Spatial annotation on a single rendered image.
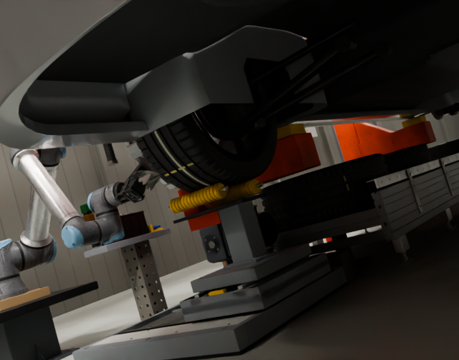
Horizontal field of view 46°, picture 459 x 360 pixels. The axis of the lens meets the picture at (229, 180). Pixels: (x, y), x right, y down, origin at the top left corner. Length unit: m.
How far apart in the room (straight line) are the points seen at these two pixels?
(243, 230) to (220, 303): 0.29
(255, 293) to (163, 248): 4.62
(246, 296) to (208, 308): 0.18
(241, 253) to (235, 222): 0.12
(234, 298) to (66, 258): 3.80
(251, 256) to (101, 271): 3.84
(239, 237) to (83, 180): 3.96
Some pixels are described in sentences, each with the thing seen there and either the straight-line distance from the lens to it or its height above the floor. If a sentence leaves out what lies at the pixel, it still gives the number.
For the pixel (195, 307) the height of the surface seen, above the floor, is 0.14.
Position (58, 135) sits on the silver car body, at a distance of 1.50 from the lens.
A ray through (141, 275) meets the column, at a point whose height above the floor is 0.26.
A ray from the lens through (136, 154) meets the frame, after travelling 2.03.
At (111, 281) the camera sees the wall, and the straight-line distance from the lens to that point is 5.80.
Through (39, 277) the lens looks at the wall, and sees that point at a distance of 5.34.
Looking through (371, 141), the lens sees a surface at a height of 0.66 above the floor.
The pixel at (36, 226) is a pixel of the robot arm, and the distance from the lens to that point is 2.77.
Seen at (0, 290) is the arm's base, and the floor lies 0.39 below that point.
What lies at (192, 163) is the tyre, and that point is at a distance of 1.87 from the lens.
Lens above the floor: 0.40
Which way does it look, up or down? 4 degrees up
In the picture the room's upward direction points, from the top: 17 degrees counter-clockwise
